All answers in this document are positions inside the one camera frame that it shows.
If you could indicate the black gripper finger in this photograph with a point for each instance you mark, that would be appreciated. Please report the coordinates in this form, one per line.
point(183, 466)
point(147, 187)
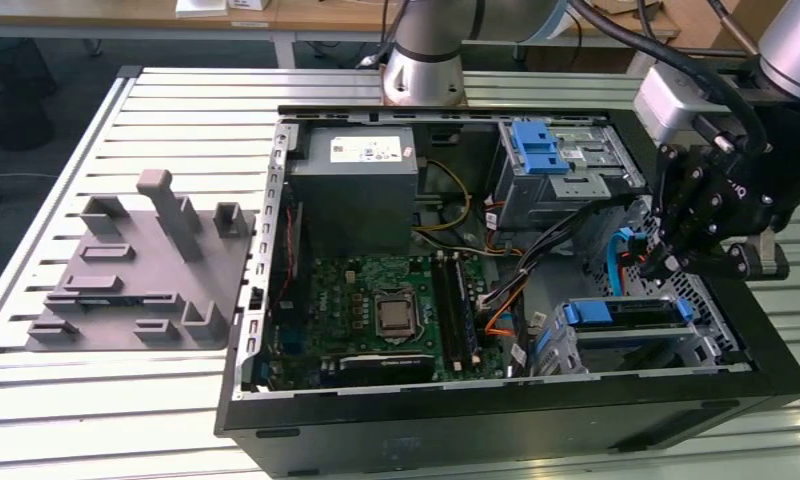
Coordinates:
point(702, 220)
point(668, 190)

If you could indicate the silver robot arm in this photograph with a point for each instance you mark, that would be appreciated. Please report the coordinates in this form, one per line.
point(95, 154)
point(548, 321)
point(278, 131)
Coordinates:
point(426, 30)

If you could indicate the blue plastic drive latch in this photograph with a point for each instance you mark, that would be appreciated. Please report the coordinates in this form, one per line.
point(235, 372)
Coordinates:
point(533, 150)

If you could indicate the brown cardboard piece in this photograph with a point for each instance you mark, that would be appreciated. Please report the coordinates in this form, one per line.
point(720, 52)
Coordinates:
point(622, 6)

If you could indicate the RAM stick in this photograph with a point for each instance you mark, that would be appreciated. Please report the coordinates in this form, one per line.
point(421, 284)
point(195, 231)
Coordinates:
point(468, 305)
point(106, 302)

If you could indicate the black RAM slot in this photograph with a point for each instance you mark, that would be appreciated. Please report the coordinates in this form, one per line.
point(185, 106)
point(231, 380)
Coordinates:
point(446, 310)

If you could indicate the CPU socket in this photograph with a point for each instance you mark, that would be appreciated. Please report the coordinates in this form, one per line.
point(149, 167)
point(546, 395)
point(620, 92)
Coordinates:
point(400, 295)

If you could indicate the grey power supply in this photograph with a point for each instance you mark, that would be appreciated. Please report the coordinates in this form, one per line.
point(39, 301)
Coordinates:
point(353, 210)

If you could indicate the silver CPU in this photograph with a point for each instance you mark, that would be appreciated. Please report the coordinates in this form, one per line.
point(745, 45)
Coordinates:
point(396, 315)

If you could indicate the green motherboard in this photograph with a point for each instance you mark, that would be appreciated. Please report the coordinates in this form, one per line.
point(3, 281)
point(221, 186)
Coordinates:
point(346, 285)

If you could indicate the black graphics card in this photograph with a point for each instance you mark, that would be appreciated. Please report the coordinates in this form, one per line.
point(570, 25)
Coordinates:
point(386, 370)

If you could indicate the black PC case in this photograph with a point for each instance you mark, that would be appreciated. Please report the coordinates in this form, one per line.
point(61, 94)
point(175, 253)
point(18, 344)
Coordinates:
point(440, 435)

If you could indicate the white box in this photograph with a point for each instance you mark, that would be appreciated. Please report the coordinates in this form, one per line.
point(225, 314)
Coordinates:
point(249, 4)
point(199, 7)

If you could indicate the grey parts rack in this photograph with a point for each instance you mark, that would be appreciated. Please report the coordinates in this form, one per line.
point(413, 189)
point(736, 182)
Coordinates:
point(153, 280)

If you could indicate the wooden desk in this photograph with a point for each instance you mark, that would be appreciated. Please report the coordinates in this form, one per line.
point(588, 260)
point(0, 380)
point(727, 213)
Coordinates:
point(139, 22)

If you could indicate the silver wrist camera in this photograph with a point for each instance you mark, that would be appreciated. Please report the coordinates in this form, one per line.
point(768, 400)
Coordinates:
point(662, 105)

